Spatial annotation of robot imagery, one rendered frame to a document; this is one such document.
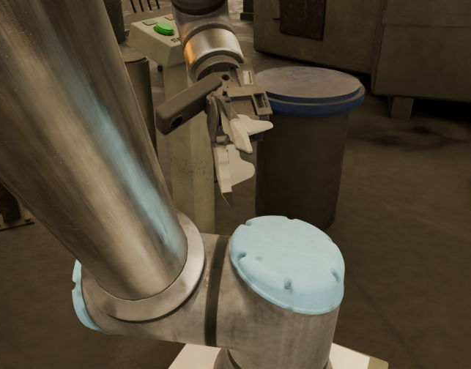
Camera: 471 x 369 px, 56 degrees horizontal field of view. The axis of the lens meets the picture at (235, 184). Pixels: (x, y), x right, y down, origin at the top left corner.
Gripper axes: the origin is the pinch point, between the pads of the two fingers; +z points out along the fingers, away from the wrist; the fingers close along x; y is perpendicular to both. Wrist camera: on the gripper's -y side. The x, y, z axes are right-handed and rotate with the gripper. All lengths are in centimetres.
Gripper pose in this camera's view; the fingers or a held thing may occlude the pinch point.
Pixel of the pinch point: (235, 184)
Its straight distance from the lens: 59.8
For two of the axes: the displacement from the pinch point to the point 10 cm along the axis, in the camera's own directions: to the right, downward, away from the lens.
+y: 9.6, -1.4, 2.5
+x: -1.6, 4.7, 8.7
